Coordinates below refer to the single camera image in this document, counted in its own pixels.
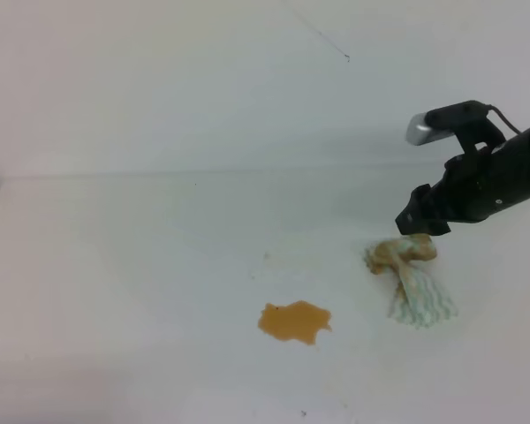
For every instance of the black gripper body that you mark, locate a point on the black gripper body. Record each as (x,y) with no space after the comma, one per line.
(466,193)

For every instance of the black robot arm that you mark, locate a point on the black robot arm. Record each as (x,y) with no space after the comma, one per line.
(520,149)

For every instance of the green striped stained rag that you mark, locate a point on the green striped stained rag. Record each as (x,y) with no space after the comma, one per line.
(419,299)

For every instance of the brown coffee puddle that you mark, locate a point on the brown coffee puddle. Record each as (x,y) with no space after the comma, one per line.
(300,321)

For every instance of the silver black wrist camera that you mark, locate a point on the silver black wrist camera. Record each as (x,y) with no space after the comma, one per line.
(467,121)

